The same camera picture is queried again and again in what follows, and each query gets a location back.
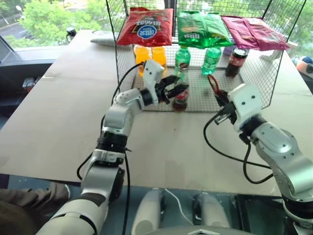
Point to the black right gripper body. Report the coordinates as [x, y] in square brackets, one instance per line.
[231, 112]

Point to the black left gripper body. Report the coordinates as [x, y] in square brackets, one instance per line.
[162, 93]

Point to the glass cola bottle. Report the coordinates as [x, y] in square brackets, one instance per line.
[180, 102]

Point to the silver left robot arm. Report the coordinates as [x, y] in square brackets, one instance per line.
[119, 117]

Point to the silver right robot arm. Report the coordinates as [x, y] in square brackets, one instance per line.
[281, 147]

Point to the green bottle with dark label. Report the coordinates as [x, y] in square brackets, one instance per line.
[182, 62]

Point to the orange soda plastic bottle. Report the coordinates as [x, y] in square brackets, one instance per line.
[141, 58]
[159, 56]

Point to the dark cola plastic bottle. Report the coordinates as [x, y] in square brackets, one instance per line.
[235, 63]

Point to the green plastic soda bottle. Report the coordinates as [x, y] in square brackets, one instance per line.
[210, 61]

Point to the green chips bag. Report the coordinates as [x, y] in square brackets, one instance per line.
[200, 31]

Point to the white object behind rack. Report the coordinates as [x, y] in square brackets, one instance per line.
[270, 56]

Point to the red chips bag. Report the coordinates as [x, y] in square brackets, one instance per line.
[146, 27]

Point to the magenta chips bag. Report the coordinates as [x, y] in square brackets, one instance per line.
[256, 34]

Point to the grey white flat object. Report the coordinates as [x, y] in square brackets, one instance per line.
[102, 41]

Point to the colourful toy pile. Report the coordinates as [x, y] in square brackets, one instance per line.
[303, 64]

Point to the white rounded robot leg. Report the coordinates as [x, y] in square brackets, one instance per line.
[146, 210]
[212, 210]

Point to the black round device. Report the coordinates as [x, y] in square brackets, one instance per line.
[70, 31]

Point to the dark grey robot torso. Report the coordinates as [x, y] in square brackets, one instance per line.
[200, 231]

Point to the red grey device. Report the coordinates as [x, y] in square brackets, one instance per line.
[30, 83]

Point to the person in brown clothes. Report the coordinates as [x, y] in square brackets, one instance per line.
[27, 203]

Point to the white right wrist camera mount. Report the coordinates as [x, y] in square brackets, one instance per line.
[247, 102]

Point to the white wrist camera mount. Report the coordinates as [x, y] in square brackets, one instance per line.
[247, 102]
[151, 73]

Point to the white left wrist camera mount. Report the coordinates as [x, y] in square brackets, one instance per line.
[151, 73]

